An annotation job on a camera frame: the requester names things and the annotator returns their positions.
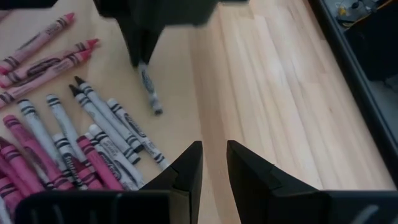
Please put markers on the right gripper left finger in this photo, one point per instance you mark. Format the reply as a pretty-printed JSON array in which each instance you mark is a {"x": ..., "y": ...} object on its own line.
[{"x": 186, "y": 177}]

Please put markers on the magenta crayon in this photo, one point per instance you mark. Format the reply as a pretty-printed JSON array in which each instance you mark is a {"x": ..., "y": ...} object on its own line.
[
  {"x": 9, "y": 193},
  {"x": 99, "y": 161},
  {"x": 34, "y": 148},
  {"x": 18, "y": 163}
]

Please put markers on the light pink crayon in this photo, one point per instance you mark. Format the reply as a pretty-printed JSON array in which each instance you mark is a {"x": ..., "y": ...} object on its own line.
[
  {"x": 37, "y": 42},
  {"x": 46, "y": 63},
  {"x": 46, "y": 77}
]

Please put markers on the black-tipped white-wrapped crayon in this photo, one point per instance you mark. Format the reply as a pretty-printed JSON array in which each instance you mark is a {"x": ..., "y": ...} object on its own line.
[
  {"x": 102, "y": 122},
  {"x": 105, "y": 110}
]

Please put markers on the black aluminium table frame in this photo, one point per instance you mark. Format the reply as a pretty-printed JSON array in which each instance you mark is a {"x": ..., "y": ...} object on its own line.
[{"x": 362, "y": 93}]

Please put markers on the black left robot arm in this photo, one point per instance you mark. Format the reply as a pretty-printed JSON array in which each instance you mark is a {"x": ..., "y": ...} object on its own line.
[{"x": 25, "y": 3}]

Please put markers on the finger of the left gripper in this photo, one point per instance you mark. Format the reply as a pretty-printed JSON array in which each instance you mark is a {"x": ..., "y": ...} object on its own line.
[
  {"x": 148, "y": 40},
  {"x": 132, "y": 40}
]

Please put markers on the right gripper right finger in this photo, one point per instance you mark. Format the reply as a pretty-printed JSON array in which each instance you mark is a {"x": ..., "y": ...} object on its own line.
[{"x": 255, "y": 193}]

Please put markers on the grey-wrapped crayon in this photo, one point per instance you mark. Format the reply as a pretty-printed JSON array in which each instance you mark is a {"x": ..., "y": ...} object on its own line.
[{"x": 150, "y": 90}]

